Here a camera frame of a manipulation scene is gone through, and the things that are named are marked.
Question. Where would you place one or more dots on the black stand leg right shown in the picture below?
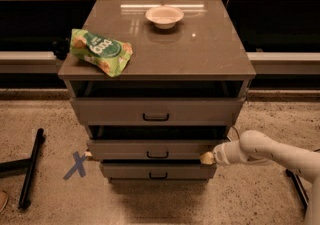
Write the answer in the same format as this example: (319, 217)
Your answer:
(299, 188)

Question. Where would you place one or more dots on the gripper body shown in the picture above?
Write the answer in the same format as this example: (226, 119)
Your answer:
(221, 155)

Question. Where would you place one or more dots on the green snack bag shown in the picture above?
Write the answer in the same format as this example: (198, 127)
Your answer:
(110, 55)

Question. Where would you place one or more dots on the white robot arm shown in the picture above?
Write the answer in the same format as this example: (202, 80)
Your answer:
(254, 147)

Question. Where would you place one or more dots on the grey top drawer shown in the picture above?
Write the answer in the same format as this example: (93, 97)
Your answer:
(156, 111)

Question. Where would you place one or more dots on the grey bottom drawer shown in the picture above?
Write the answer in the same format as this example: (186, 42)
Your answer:
(192, 170)

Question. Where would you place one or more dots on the grey drawer cabinet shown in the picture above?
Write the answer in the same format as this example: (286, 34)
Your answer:
(201, 57)

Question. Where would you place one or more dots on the white bowl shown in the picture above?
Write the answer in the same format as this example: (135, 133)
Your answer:
(164, 17)

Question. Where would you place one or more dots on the black object behind cabinet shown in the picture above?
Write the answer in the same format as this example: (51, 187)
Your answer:
(61, 48)

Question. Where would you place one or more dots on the blue tape cross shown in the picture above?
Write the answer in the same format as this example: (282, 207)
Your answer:
(77, 167)

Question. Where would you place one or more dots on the grey drawer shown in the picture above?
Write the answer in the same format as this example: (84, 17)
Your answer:
(156, 111)
(192, 170)
(150, 149)

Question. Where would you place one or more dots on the black stand leg left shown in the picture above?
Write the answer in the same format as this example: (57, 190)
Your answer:
(28, 166)

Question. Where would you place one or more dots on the black stand leg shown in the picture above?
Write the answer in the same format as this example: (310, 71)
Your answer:
(28, 166)
(299, 188)

